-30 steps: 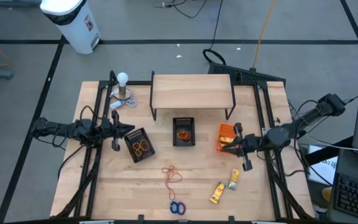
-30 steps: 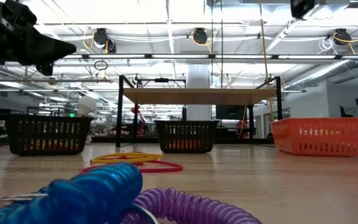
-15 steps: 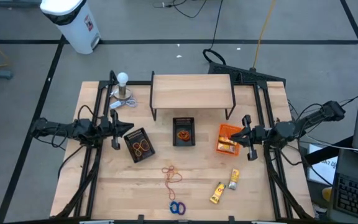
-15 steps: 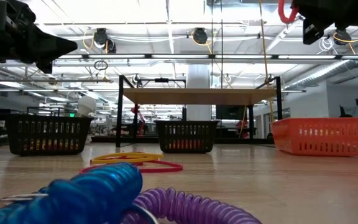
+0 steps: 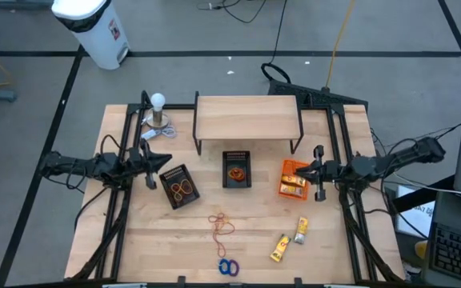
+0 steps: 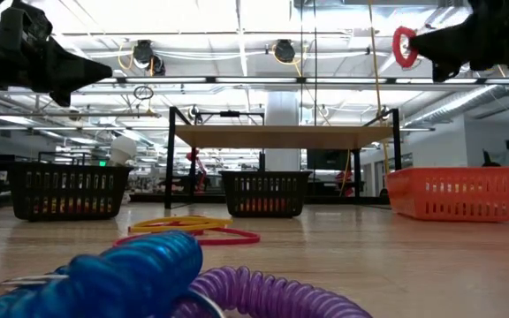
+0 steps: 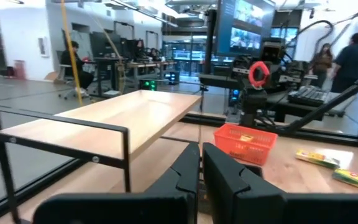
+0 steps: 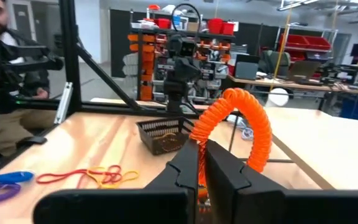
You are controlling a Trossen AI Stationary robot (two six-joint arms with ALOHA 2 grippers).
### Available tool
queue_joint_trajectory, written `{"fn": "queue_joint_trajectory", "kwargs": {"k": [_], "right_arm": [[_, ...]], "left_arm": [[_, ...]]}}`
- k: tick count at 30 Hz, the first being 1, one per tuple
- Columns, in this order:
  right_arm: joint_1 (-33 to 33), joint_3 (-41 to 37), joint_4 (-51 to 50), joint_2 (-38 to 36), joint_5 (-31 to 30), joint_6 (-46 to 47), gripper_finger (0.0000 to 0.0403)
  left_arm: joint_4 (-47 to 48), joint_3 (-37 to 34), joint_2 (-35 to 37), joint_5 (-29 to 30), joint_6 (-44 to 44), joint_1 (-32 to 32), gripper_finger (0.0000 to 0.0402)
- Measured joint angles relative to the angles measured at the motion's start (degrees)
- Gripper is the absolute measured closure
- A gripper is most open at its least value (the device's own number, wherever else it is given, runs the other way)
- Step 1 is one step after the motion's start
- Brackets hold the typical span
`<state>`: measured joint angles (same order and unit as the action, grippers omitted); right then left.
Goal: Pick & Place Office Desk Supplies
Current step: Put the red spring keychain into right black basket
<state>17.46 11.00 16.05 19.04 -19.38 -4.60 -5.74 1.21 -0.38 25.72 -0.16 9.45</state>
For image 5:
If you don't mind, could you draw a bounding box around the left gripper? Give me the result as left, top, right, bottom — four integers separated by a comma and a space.
128, 138, 173, 190

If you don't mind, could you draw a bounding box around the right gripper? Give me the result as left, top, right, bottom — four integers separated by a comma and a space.
295, 144, 342, 202

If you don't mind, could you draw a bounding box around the long red rubber band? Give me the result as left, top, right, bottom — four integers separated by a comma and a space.
212, 222, 236, 259

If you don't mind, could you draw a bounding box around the wooden desk shelf riser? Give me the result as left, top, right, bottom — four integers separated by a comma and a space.
192, 90, 306, 157

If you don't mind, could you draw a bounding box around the black desk support bar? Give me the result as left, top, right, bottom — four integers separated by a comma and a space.
390, 175, 455, 213

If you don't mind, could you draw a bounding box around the orange plastic basket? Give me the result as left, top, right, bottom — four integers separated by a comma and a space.
277, 158, 311, 201

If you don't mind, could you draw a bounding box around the black plastic basket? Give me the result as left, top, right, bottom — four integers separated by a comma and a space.
158, 163, 201, 210
221, 150, 253, 190

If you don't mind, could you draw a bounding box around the white bulb table lamp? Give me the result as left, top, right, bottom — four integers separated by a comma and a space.
146, 92, 170, 130

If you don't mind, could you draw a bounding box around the black perforated panel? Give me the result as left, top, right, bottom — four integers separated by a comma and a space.
267, 78, 370, 110

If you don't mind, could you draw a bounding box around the white paper sheet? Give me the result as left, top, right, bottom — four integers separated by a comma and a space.
395, 184, 435, 240

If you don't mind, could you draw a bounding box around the yellow round object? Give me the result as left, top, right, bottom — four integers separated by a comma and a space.
414, 239, 430, 260

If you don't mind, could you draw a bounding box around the white trash bin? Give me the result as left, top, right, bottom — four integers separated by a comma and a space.
50, 0, 131, 71

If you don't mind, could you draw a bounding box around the black keyboard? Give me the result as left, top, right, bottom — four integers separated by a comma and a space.
430, 223, 461, 287

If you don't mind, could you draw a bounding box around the black metal rig frame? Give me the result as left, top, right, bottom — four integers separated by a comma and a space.
64, 90, 406, 288

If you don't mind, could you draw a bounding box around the yellow hanging cable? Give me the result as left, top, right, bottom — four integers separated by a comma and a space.
325, 0, 356, 91

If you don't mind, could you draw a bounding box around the white thin cable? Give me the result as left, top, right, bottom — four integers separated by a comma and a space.
378, 171, 461, 197

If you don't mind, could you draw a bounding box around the black hanging cable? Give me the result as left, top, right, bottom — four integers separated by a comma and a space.
260, 0, 292, 85

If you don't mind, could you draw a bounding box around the black floor cable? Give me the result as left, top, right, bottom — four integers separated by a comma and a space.
196, 0, 270, 24

